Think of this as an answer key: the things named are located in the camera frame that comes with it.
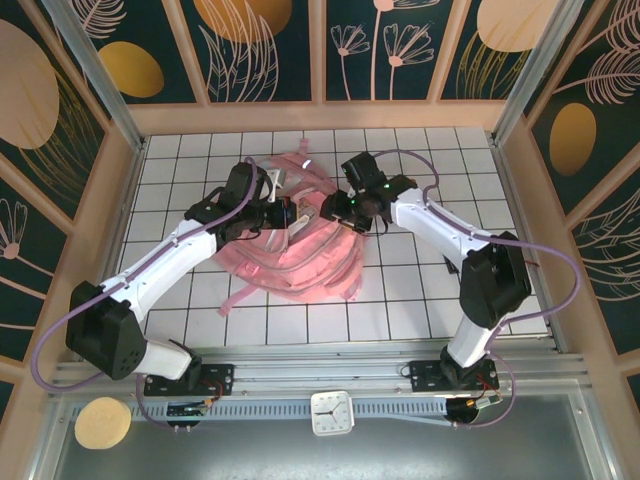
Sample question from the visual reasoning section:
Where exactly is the pink backpack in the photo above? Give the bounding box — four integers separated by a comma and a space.
212, 139, 371, 317

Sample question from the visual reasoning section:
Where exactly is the white square clock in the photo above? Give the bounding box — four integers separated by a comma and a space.
309, 389, 357, 437

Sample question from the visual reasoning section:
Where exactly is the round yellow sponge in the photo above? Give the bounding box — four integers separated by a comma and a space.
73, 396, 133, 450

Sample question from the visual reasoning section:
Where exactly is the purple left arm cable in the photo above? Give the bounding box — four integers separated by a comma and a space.
33, 155, 281, 431

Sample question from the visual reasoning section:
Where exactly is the aluminium side rail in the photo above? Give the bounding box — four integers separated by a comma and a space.
79, 134, 149, 361
491, 142, 571, 354

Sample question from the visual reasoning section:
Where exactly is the aluminium mounting rail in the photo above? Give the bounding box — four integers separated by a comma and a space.
49, 344, 596, 396

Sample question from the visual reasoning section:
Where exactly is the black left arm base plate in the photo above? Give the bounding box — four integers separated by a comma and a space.
143, 363, 235, 397

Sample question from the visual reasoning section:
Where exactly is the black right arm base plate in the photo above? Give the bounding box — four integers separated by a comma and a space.
408, 358, 500, 394

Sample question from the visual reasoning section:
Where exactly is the aluminium frame post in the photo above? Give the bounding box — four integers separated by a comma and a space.
42, 0, 147, 154
491, 0, 600, 147

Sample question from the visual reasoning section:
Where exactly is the grey slotted cable duct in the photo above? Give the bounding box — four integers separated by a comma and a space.
69, 397, 451, 421

